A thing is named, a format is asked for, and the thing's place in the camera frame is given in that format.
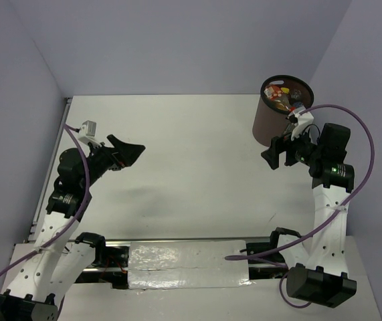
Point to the red cap clear bottle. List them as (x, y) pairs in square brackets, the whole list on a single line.
[(271, 93)]

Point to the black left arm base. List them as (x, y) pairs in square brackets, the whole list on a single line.
[(110, 264)]

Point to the small blue label bottle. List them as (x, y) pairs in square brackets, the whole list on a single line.
[(296, 94)]

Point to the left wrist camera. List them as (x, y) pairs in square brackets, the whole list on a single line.
[(87, 129)]

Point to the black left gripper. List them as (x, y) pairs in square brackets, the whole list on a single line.
[(126, 154)]

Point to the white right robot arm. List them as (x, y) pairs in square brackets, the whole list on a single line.
[(320, 275)]

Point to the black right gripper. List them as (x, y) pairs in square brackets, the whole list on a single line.
[(280, 144)]

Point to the brown plastic waste bin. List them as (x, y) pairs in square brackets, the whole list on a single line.
[(270, 122)]

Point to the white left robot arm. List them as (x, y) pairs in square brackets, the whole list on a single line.
[(53, 234)]

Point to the yellow cap orange label bottle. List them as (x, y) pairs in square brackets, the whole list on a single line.
[(282, 99)]

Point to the white foil covered front board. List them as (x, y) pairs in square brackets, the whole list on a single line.
[(192, 280)]

